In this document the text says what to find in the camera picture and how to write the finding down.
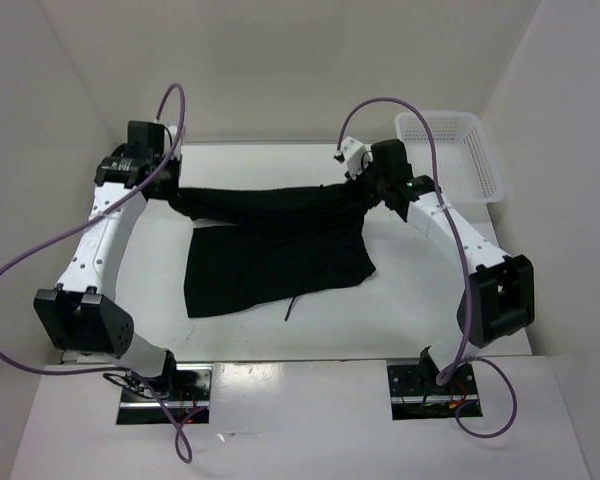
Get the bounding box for black shorts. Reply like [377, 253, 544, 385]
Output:
[167, 180, 381, 322]

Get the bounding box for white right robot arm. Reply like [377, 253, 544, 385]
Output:
[347, 140, 535, 393]

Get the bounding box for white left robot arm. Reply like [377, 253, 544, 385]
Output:
[33, 121, 184, 400]

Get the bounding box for white plastic basket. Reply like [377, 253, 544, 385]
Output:
[394, 111, 505, 205]

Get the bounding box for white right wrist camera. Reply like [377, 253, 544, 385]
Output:
[334, 136, 367, 179]

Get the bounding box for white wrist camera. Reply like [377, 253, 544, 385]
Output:
[334, 136, 367, 179]
[163, 123, 184, 161]

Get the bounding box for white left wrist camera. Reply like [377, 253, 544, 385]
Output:
[163, 123, 184, 161]

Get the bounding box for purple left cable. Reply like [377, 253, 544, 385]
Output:
[0, 83, 207, 462]

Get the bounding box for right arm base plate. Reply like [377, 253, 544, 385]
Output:
[386, 359, 482, 421]

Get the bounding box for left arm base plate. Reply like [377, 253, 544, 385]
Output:
[110, 363, 214, 426]

